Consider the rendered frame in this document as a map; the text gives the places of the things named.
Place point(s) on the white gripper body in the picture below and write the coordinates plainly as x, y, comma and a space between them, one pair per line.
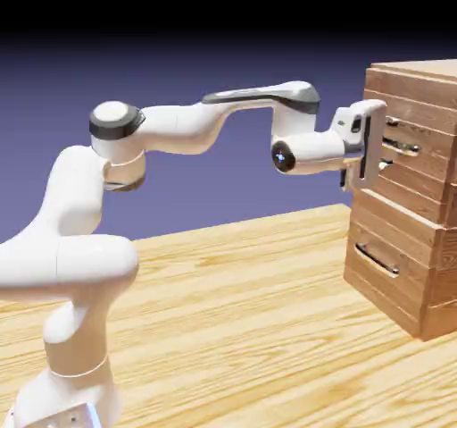
376, 138

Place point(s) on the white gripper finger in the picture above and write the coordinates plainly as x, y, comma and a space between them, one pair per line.
391, 121
385, 165

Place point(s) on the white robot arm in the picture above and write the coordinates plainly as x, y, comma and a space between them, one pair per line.
75, 256

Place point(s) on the wooden drawer front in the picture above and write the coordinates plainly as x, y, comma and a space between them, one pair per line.
410, 249
428, 174

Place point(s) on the light wood cabinet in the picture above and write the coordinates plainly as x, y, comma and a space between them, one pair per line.
442, 249

